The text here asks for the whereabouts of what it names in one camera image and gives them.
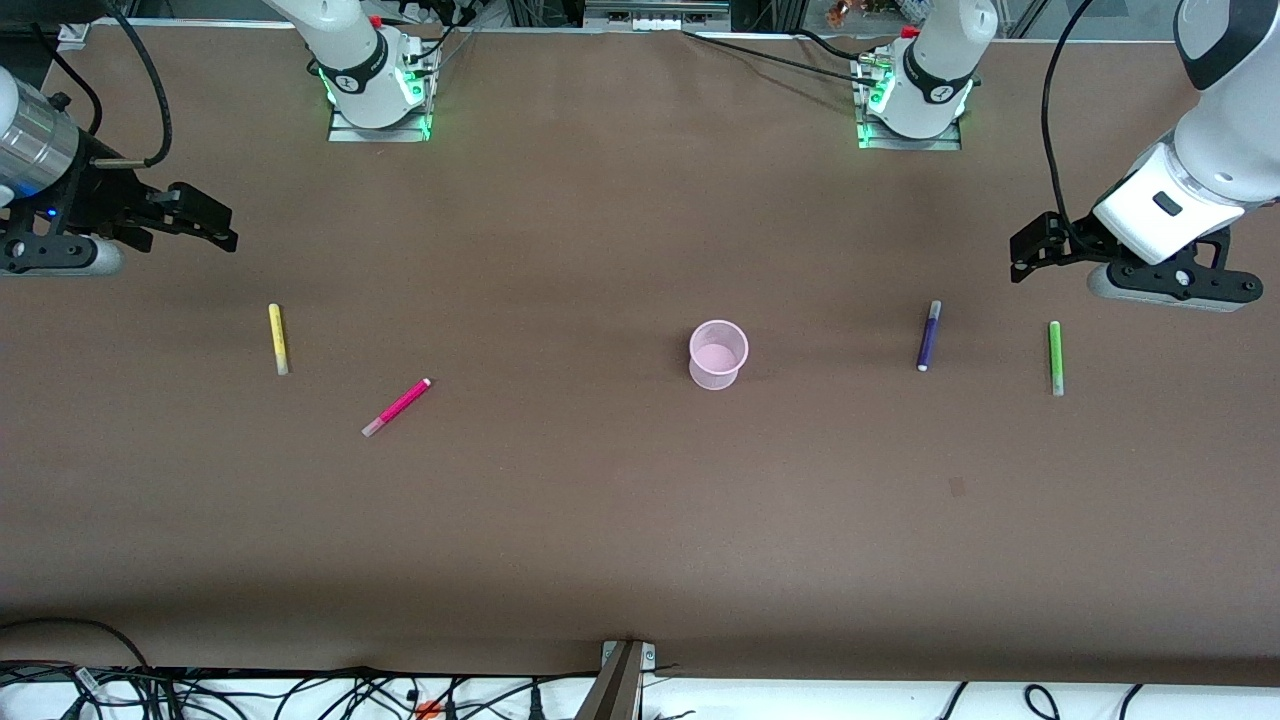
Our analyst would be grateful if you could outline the purple pen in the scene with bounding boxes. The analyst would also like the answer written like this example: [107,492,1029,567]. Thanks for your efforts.
[917,300,943,373]

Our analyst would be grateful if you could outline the pink pen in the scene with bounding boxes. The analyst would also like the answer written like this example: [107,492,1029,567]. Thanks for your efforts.
[361,377,432,439]

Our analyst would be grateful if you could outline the pink pen holder cup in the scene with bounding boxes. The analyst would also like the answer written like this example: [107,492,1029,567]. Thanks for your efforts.
[688,319,750,392]

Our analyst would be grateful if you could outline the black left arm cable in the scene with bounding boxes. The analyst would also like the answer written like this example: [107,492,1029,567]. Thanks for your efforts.
[1042,0,1096,251]

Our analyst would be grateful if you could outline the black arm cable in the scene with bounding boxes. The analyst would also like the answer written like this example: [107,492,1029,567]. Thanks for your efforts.
[1042,0,1096,251]
[30,0,173,169]

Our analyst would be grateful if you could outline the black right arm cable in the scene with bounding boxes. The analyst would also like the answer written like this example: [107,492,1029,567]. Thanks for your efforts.
[30,0,173,169]

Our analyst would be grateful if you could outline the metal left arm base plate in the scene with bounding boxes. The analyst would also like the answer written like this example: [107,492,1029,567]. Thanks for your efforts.
[855,50,963,151]

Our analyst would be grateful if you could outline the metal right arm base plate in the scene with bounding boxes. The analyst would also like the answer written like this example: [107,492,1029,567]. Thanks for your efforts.
[328,40,438,143]

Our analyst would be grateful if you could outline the long black table cable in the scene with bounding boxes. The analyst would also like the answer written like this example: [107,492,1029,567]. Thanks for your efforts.
[683,29,881,87]

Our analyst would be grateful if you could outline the black looped floor cable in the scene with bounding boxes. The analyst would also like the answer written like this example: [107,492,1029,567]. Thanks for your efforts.
[0,617,153,683]

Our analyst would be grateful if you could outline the tangled black floor cables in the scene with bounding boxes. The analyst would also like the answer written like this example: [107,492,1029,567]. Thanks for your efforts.
[0,662,601,720]

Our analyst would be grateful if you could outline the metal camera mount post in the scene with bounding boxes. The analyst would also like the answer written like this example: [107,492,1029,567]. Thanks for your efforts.
[575,640,658,720]

